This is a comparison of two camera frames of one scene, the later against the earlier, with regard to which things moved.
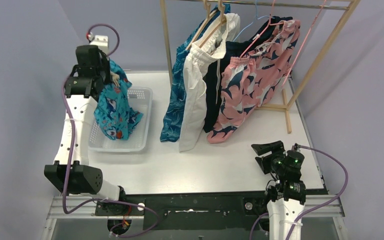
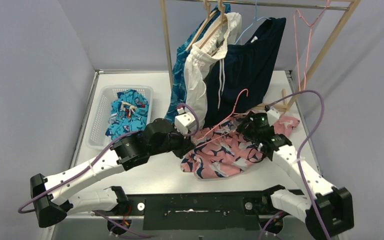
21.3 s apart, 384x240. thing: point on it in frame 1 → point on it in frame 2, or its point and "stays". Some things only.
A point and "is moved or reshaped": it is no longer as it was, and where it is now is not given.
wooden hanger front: [217, 25] stays
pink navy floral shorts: [247, 83] → [220, 149]
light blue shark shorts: [113, 112] is moved or reshaped
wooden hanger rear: [208, 15] stays
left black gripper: [102, 81] → [185, 147]
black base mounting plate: [190, 212] stays
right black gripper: [277, 148] → [247, 132]
